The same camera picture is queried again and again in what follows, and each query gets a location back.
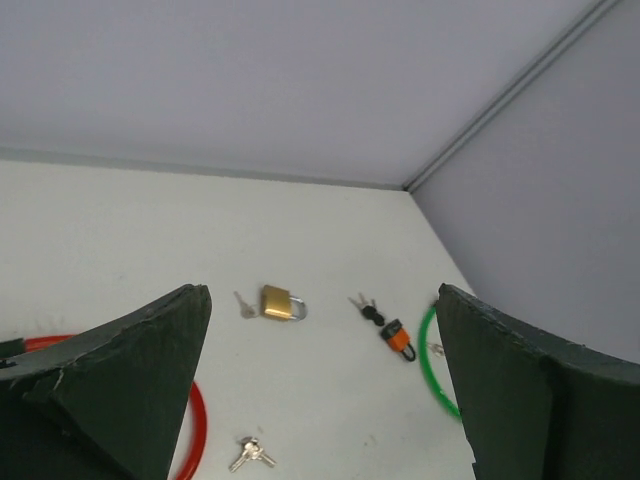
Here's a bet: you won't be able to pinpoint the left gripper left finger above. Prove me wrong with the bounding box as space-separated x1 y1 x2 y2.
1 284 211 479

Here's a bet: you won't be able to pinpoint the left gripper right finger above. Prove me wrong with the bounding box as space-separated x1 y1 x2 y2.
436 284 639 479

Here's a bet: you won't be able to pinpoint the red cable lock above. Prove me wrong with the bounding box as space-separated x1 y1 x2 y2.
23 334 208 480

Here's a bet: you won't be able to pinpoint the green lock keys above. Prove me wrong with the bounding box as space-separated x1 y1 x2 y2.
427 342 445 357

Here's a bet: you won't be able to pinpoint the green cable lock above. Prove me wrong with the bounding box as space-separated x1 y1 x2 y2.
417 301 462 422

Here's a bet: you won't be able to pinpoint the red lock keys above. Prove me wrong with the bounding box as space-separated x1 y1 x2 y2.
229 437 277 473

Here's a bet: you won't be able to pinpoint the orange black padlock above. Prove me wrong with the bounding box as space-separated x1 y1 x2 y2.
380 319 417 362

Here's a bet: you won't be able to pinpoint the black head key bunch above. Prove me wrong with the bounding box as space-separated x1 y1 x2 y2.
349 293 386 327

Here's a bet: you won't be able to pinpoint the large brass padlock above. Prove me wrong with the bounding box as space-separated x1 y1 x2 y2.
260 285 308 322

